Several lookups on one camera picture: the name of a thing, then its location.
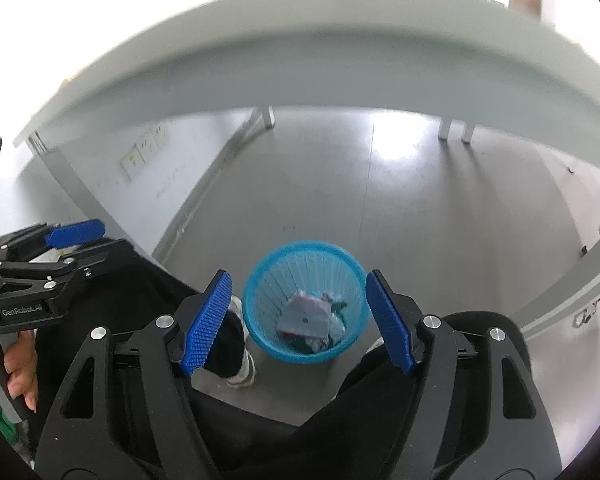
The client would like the blue plastic waste basket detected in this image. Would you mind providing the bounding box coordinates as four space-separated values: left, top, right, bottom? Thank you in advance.
242 241 372 365

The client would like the white table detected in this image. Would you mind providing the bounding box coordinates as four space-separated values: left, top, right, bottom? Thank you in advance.
14 0 600 183
517 217 600 341

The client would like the white wall socket panel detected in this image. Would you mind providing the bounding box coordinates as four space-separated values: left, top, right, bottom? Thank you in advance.
119 124 169 182

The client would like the pink plastic bag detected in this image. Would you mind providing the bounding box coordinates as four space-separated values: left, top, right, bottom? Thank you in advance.
279 294 333 341

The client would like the person's left hand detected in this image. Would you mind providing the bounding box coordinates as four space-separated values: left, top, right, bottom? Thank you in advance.
0 332 40 413

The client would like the person's left white shoe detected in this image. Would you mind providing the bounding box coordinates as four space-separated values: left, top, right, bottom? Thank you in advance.
226 296 257 390

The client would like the white plastic bag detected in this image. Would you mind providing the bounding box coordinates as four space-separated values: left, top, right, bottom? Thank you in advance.
325 311 349 347

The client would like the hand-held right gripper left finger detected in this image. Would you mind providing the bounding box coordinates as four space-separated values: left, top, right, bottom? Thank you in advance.
34 270 233 480

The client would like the green cloth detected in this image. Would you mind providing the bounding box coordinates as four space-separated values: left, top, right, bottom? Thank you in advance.
0 400 18 443

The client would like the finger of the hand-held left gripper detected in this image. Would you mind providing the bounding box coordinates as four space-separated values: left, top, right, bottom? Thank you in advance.
0 238 133 292
0 219 106 261

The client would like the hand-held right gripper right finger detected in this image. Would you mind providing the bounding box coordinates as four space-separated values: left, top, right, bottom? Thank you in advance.
365 270 563 480

